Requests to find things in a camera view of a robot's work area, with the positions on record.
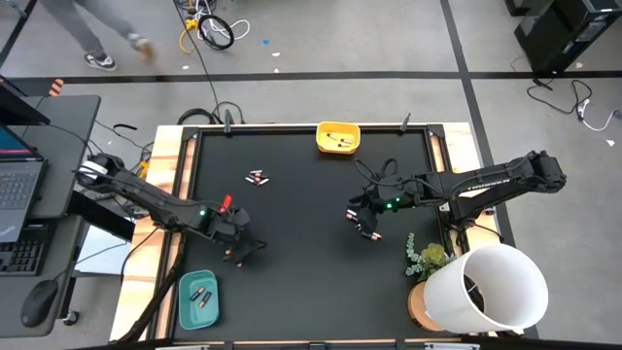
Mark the yellow plastic bin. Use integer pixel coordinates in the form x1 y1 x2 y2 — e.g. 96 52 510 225
315 121 363 156

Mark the white floor cable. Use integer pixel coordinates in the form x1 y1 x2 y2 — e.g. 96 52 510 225
576 98 622 133

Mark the person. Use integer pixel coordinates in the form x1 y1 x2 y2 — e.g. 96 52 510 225
38 0 155 73

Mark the black laptop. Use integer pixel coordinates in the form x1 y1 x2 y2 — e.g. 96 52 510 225
0 123 50 244

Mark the teal plastic bin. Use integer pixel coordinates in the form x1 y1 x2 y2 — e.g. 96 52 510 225
177 269 222 332

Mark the black keyboard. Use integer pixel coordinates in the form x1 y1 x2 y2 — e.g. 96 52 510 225
0 224 51 277

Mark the black computer tower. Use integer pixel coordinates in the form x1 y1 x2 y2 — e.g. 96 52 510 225
513 0 622 75

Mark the green artificial plant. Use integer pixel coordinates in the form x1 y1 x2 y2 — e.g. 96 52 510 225
404 231 451 283

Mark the white lamp shade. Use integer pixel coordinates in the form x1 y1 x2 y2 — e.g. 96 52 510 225
423 243 550 335

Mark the black corrugated cable conduit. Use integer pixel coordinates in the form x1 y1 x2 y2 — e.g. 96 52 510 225
115 231 187 344

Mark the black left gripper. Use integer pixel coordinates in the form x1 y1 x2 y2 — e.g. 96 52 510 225
206 206 268 269

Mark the black computer mouse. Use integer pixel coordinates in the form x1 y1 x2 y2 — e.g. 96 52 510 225
19 279 60 329

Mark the yellow floor cable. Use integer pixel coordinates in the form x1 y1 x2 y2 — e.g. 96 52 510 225
178 17 201 54

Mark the black desk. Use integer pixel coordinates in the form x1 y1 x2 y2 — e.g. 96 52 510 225
0 94 102 339

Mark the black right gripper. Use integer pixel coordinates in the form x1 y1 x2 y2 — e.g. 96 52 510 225
347 177 425 238

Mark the black desk monitor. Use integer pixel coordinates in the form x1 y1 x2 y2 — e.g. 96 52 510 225
0 75 52 126

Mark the coiled black cable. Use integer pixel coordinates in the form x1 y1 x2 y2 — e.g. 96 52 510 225
197 14 236 52

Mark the black floor cable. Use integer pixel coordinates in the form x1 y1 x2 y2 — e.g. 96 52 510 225
527 77 595 117

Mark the round wooden base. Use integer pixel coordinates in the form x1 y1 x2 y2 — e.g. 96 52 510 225
406 280 446 333

